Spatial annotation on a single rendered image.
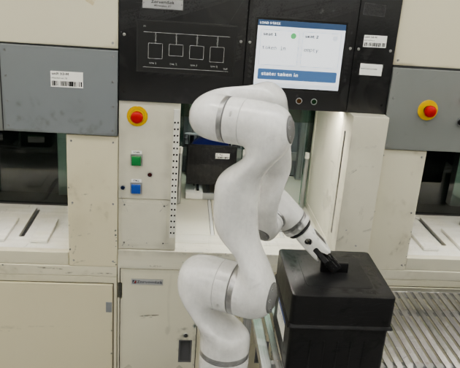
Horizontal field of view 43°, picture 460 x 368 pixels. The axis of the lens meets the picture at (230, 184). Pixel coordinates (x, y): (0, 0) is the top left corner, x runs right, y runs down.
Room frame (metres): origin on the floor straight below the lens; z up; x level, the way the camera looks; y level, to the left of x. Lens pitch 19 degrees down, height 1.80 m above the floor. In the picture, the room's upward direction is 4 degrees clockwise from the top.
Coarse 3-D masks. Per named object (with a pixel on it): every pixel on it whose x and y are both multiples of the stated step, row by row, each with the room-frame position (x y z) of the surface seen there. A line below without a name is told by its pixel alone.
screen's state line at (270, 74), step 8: (264, 72) 1.91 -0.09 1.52; (272, 72) 1.91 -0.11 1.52; (280, 72) 1.91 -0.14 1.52; (288, 72) 1.92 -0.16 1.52; (296, 72) 1.92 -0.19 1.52; (304, 72) 1.92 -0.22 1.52; (312, 72) 1.92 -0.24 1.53; (320, 72) 1.93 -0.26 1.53; (328, 72) 1.93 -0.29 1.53; (296, 80) 1.92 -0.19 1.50; (304, 80) 1.92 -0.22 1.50; (312, 80) 1.92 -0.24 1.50; (320, 80) 1.93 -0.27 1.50; (328, 80) 1.93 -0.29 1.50
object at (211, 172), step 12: (192, 144) 2.41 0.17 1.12; (192, 156) 2.41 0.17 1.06; (204, 156) 2.41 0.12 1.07; (216, 156) 2.42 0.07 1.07; (228, 156) 2.42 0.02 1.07; (192, 168) 2.41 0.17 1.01; (204, 168) 2.41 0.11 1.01; (216, 168) 2.42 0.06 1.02; (192, 180) 2.41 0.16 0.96; (204, 180) 2.41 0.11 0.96; (216, 180) 2.42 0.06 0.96
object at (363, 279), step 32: (288, 256) 1.62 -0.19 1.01; (352, 256) 1.65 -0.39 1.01; (288, 288) 1.44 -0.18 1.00; (320, 288) 1.43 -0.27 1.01; (352, 288) 1.45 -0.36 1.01; (384, 288) 1.46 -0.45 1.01; (288, 320) 1.40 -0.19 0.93; (320, 320) 1.39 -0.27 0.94; (352, 320) 1.40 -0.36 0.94; (384, 320) 1.41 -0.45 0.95
